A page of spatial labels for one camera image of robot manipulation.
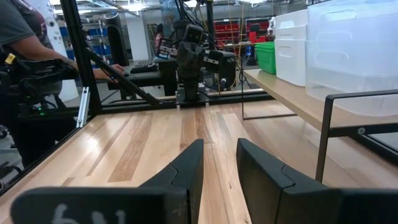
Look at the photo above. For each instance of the dark side desk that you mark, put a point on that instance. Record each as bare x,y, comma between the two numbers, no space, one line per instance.
149,79

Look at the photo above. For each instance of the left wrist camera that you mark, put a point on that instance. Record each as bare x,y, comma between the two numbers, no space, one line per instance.
193,34

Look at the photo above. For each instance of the person's hand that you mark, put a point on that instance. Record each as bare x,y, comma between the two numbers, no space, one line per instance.
109,73

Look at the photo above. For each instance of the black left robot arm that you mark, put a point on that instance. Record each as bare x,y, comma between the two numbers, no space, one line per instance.
227,71

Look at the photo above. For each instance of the person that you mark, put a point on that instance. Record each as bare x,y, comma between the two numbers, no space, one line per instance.
159,40
18,28

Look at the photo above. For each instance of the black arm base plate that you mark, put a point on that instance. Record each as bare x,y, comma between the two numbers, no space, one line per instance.
192,101

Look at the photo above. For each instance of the black keyboard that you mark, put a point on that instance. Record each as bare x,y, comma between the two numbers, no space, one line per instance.
143,65

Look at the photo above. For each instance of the black aluminium table frame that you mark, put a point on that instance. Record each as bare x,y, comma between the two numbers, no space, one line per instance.
81,46

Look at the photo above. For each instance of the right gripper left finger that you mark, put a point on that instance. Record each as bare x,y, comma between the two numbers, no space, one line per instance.
180,193

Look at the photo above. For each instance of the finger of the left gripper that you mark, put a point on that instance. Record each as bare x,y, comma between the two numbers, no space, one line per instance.
197,59
184,59

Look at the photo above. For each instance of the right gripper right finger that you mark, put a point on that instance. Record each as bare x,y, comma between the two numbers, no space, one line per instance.
267,193

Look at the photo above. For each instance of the blue storage bin rack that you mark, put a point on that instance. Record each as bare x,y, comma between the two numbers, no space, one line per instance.
99,32

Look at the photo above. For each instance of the silver aluminium bracket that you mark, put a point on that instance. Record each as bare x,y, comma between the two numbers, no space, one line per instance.
83,105

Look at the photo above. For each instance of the red storage bin rack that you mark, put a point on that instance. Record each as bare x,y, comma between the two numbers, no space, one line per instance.
227,28

